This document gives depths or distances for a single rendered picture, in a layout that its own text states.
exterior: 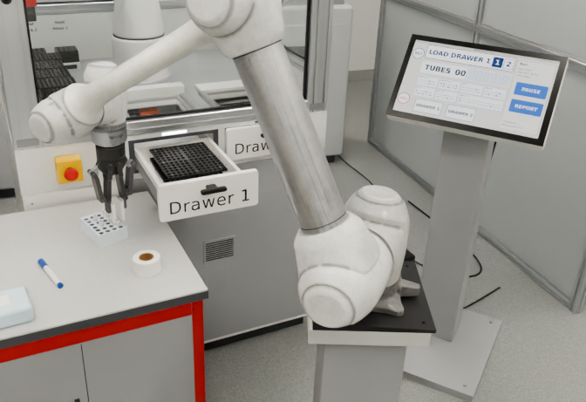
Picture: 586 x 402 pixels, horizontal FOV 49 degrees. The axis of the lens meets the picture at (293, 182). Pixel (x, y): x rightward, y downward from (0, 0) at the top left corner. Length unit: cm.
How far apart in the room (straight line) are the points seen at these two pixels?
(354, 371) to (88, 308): 65
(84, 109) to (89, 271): 44
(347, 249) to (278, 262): 121
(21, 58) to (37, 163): 31
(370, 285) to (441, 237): 120
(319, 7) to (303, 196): 102
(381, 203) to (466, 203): 98
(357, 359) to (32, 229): 97
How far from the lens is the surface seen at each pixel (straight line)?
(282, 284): 254
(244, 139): 215
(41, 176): 205
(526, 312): 305
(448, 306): 261
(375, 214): 142
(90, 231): 186
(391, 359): 163
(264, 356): 259
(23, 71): 194
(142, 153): 209
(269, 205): 232
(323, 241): 127
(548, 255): 319
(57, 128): 152
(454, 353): 266
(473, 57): 227
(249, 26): 118
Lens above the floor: 170
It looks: 26 degrees down
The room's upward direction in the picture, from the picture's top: 2 degrees clockwise
